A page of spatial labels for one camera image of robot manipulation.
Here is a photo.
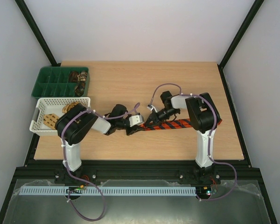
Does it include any orange navy striped tie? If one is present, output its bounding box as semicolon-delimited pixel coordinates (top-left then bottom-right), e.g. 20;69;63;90
140;118;223;132

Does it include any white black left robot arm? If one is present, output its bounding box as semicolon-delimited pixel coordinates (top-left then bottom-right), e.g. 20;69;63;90
55;103;144;172

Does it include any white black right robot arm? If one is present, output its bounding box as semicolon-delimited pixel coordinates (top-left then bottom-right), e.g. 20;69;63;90
144;91;221;183

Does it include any tan ringed tie in basket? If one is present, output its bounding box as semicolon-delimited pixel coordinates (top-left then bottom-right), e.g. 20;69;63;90
62;102;79;113

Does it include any rolled beige patterned tie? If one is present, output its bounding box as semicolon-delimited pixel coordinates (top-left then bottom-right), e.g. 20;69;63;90
77;71;88;82

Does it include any rolled brown patterned tie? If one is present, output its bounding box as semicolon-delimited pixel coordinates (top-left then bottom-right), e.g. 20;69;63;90
68;71;79;83

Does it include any tan patterned tie in basket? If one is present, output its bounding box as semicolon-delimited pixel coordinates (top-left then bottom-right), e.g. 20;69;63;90
43;113;59;130

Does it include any white perforated plastic basket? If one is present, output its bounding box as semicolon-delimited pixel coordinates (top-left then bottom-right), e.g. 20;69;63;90
29;97;91;136

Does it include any green divided storage tray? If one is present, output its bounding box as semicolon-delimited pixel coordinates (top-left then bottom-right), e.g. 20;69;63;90
31;66;90;99

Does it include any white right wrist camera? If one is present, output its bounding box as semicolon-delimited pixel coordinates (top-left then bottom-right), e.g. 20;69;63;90
147;104;158;112

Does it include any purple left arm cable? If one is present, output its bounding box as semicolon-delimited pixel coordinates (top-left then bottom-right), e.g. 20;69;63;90
61;102;141;221

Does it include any light blue slotted cable duct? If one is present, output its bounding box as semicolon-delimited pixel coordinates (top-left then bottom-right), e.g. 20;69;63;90
19;186;196;196

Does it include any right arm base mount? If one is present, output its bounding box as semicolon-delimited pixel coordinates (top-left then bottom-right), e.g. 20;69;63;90
178;166;221;185

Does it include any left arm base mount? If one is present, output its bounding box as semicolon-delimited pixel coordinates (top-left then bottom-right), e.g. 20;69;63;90
54;167;97;186

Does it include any black aluminium frame rail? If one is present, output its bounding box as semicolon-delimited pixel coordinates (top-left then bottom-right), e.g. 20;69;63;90
12;161;264;185

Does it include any right black frame post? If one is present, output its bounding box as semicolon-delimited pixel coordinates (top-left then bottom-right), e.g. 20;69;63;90
218;0;264;70

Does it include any black frame post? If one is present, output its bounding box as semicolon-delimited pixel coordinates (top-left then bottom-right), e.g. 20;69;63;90
218;0;264;70
15;0;61;67

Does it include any left black frame post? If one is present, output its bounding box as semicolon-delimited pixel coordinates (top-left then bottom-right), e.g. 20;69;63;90
15;0;61;67

